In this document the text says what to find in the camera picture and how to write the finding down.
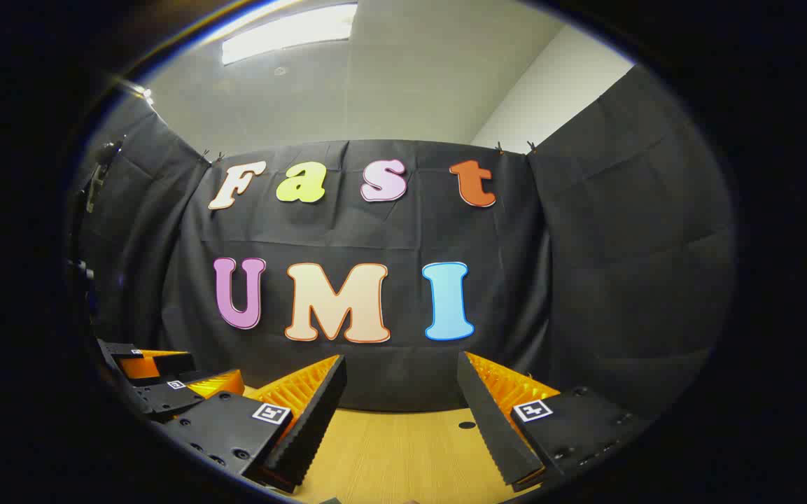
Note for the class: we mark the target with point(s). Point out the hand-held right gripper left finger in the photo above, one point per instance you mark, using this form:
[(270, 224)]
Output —
[(305, 434)]

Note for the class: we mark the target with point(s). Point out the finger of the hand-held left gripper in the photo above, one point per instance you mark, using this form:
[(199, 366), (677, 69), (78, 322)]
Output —
[(165, 399), (165, 364)]

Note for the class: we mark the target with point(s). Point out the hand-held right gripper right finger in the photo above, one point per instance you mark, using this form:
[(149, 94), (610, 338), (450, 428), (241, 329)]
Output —
[(490, 427)]

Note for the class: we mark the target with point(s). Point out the black device on stand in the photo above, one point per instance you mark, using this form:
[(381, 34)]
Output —
[(99, 175)]

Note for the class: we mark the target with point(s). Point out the rectangular ceiling light panel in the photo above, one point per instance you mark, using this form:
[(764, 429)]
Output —
[(291, 31)]

